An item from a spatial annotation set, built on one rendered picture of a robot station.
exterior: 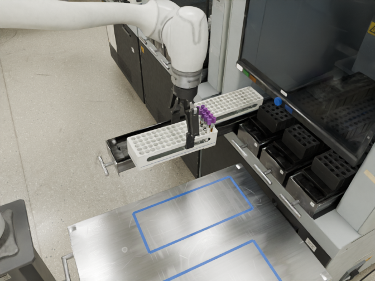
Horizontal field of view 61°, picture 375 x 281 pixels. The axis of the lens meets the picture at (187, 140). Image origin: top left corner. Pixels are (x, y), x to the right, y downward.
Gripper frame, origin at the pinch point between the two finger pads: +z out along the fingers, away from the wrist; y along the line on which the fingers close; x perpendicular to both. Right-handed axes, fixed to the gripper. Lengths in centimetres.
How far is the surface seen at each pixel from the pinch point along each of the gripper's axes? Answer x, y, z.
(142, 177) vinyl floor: 8, -62, 91
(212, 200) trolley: -0.8, 23.0, 9.5
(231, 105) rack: 28.0, -10.0, 3.2
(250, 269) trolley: -3.5, 46.5, 9.7
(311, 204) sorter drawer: 28.2, 37.5, 11.0
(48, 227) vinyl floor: -54, -52, 95
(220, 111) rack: 22.4, -9.8, 4.7
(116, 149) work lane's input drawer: -19.8, -12.8, 10.8
